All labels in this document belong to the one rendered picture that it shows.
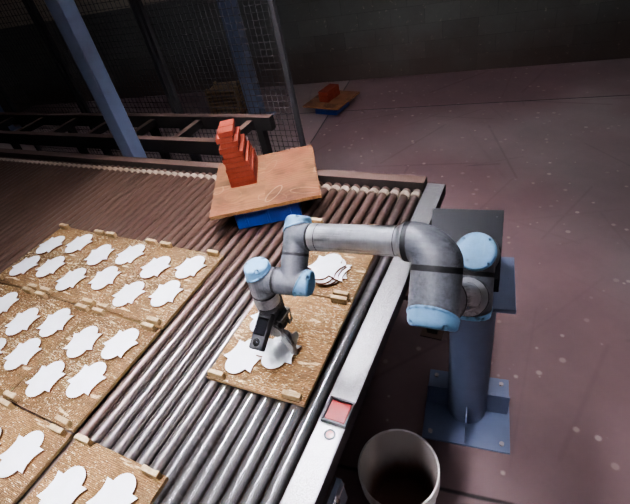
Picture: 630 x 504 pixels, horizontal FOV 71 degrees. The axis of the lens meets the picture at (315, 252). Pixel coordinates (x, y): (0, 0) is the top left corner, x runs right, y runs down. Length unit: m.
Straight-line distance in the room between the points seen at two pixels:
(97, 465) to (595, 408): 2.06
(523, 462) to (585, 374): 0.58
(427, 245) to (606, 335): 1.91
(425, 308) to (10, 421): 1.36
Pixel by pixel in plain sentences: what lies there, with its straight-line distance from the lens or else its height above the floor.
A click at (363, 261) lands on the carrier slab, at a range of 1.70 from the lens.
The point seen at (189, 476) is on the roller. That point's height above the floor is 0.91.
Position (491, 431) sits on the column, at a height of 0.01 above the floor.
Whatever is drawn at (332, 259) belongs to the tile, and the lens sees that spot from 1.68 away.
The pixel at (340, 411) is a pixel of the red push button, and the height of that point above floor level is 0.93.
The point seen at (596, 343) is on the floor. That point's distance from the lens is 2.75.
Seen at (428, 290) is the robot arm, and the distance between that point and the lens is 0.99.
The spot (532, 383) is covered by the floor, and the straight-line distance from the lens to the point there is 2.52.
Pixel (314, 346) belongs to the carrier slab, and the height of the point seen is 0.94.
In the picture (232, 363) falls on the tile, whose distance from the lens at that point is 1.48.
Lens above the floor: 2.05
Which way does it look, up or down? 39 degrees down
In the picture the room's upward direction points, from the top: 13 degrees counter-clockwise
